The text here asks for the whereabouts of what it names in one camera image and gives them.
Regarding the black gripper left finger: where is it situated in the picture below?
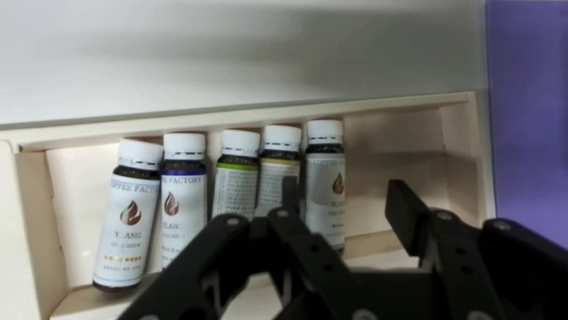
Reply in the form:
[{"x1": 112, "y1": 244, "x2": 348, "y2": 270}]
[{"x1": 117, "y1": 176, "x2": 369, "y2": 320}]

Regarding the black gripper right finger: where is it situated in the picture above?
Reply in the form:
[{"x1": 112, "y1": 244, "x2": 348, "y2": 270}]
[{"x1": 385, "y1": 178, "x2": 568, "y2": 320}]

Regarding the white bottle gold band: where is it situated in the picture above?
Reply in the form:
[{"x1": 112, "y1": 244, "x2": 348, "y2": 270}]
[{"x1": 254, "y1": 123, "x2": 304, "y2": 220}]

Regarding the white bottle brown logo black band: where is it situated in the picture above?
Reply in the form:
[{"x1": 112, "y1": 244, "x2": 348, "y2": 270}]
[{"x1": 302, "y1": 117, "x2": 348, "y2": 254}]

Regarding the pale wooden tray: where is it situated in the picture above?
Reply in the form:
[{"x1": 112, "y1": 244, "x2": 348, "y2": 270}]
[{"x1": 0, "y1": 89, "x2": 497, "y2": 320}]

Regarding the white bottle blue band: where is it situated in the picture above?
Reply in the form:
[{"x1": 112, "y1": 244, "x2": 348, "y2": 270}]
[{"x1": 158, "y1": 132, "x2": 210, "y2": 272}]

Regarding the white bottle green band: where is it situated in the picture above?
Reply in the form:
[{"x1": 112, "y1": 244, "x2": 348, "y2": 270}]
[{"x1": 210, "y1": 128, "x2": 263, "y2": 222}]

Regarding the purple mat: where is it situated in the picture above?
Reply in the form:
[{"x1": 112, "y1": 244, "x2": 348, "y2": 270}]
[{"x1": 485, "y1": 0, "x2": 568, "y2": 251}]

